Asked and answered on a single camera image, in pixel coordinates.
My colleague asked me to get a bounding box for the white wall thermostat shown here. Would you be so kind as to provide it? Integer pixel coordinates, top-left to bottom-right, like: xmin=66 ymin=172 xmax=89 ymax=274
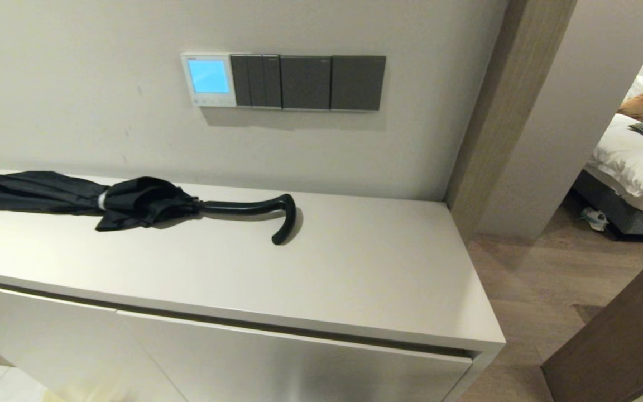
xmin=181 ymin=53 xmax=237 ymax=108

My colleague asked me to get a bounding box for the white sideboard cabinet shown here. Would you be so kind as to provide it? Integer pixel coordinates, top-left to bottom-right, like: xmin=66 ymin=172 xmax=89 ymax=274
xmin=0 ymin=169 xmax=506 ymax=402

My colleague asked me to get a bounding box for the black folded umbrella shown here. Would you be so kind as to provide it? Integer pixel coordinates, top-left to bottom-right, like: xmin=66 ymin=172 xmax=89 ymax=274
xmin=0 ymin=170 xmax=297 ymax=246

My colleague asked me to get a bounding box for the white teal slipper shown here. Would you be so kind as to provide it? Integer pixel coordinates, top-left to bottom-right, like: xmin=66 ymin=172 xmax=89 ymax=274
xmin=581 ymin=207 xmax=610 ymax=232

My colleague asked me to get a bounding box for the dark grey bed base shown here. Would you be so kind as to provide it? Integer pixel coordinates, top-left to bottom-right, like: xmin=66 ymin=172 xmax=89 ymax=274
xmin=572 ymin=169 xmax=643 ymax=242

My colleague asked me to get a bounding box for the white bed with pillows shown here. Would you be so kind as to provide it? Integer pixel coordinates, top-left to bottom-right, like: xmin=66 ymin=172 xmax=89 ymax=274
xmin=585 ymin=113 xmax=643 ymax=218

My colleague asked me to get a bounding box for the brown wooden door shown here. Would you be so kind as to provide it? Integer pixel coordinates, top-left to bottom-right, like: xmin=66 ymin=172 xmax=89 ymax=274
xmin=541 ymin=237 xmax=643 ymax=402

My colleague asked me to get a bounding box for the grey single rocker switch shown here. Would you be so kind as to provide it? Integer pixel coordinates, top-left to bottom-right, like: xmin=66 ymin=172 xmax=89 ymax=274
xmin=330 ymin=55 xmax=387 ymax=112
xmin=280 ymin=55 xmax=332 ymax=111

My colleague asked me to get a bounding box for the grey triple rocker switch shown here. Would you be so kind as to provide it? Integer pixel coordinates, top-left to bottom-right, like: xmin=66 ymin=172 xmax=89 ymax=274
xmin=231 ymin=54 xmax=282 ymax=108

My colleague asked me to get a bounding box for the light wooden door frame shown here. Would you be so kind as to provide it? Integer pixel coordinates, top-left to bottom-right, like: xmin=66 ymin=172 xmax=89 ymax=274
xmin=445 ymin=0 xmax=578 ymax=244

